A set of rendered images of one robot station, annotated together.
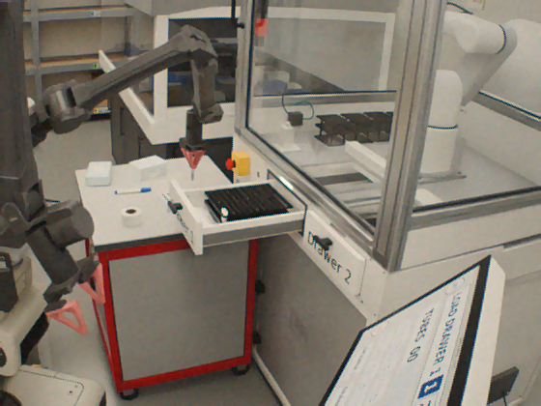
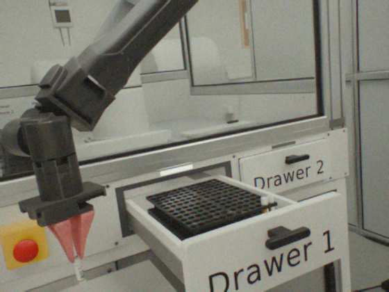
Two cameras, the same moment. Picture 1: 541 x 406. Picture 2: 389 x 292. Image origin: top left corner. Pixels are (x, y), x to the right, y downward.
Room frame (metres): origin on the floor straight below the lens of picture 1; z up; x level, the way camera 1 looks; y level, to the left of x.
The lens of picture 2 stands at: (1.51, 0.77, 1.14)
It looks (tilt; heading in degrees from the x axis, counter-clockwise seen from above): 11 degrees down; 271
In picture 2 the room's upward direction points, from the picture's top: 7 degrees counter-clockwise
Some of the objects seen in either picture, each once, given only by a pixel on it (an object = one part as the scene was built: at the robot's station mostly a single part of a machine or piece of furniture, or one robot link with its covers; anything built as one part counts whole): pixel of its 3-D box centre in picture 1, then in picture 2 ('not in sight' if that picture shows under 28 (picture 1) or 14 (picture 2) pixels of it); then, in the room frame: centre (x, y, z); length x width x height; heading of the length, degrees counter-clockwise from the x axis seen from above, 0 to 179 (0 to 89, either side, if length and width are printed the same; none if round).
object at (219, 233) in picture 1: (249, 209); (205, 215); (1.51, 0.07, 0.86); 0.40 x 0.26 x 0.06; 116
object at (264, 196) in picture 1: (246, 208); (207, 213); (1.50, 0.08, 0.87); 0.22 x 0.18 x 0.06; 116
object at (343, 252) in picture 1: (331, 250); (287, 168); (1.27, -0.17, 0.87); 0.29 x 0.02 x 0.11; 26
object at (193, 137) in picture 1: (193, 135); (60, 181); (1.70, 0.28, 1.02); 0.10 x 0.07 x 0.07; 38
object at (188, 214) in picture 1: (185, 215); (271, 249); (1.41, 0.25, 0.87); 0.29 x 0.02 x 0.11; 26
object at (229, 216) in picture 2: (215, 203); (234, 215); (1.46, 0.17, 0.90); 0.18 x 0.02 x 0.01; 26
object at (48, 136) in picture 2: (195, 118); (48, 138); (1.71, 0.27, 1.08); 0.07 x 0.06 x 0.07; 136
